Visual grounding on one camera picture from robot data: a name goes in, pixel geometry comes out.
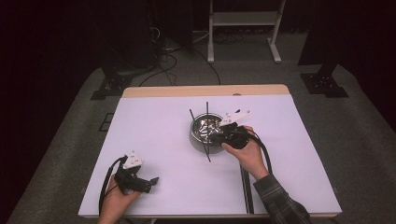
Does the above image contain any left hand-held gripper cable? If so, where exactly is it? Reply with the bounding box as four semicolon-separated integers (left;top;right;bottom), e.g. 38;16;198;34
98;155;129;217

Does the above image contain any black floor cable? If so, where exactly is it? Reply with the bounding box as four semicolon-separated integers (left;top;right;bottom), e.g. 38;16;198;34
191;47;222;86
138;52;178;87

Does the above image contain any black floor outlet frame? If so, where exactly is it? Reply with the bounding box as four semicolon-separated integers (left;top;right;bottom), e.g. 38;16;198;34
98;112;115;133

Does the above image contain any wooden table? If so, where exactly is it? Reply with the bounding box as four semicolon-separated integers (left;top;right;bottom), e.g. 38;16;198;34
78;83;343;219

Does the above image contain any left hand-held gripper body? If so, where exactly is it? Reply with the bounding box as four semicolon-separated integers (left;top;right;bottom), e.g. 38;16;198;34
113;150;152;194

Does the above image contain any person's right hand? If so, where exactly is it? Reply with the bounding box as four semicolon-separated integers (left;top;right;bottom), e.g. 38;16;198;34
221;125;270;181

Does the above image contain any person's left hand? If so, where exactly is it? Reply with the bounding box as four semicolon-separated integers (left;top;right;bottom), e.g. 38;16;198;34
101;176;143;217

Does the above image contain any tangle of black cables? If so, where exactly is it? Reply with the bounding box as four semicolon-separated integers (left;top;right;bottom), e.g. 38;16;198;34
214;30;246;45

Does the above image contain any stainless steel bowl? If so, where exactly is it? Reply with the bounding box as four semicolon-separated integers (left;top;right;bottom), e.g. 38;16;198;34
190;112;228;146

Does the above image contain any black stand base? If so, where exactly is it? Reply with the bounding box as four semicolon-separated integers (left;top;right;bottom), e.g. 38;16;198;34
299;63;349;99
90;66;134;101

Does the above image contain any hand-held gripper cable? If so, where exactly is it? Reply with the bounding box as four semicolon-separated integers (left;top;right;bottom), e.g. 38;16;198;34
98;155;129;217
246;129;274;175

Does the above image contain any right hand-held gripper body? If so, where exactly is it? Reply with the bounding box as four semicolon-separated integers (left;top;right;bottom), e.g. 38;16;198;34
219;109;252;149

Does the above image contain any right hand-held gripper cable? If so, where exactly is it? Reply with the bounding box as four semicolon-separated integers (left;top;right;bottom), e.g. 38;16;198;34
246;129;274;175

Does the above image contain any dark equipment cabinet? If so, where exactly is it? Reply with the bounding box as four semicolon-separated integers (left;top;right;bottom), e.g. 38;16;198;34
99;0;194;71

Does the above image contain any white table cover sheet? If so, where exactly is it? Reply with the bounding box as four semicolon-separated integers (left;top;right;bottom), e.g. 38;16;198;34
78;93;343;217

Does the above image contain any white metal stand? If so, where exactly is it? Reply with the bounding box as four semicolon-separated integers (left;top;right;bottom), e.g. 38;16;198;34
206;0;287;64

